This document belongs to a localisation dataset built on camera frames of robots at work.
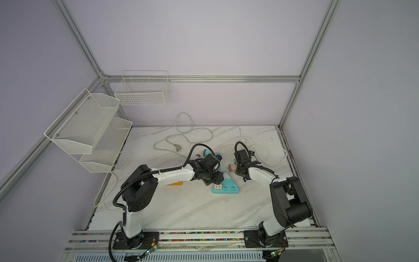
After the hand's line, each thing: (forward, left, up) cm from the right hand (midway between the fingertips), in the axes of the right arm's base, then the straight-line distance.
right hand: (243, 170), depth 94 cm
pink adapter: (-12, +15, +4) cm, 19 cm away
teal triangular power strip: (-10, +9, 0) cm, 13 cm away
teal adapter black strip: (+14, +22, -1) cm, 26 cm away
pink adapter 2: (+2, +7, -1) cm, 7 cm away
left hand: (-6, +15, +1) cm, 16 cm away
